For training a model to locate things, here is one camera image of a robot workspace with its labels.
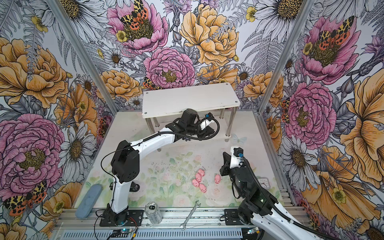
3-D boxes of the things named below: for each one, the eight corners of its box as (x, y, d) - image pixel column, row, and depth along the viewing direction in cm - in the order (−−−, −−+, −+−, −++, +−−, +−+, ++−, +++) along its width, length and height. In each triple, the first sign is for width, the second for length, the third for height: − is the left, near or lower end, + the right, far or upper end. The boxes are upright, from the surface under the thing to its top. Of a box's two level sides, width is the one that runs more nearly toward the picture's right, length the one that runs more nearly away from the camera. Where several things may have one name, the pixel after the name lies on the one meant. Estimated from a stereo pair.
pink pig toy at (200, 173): (193, 179, 89) (193, 177, 87) (199, 168, 93) (199, 167, 91) (200, 183, 87) (200, 181, 85) (205, 172, 91) (205, 170, 90)
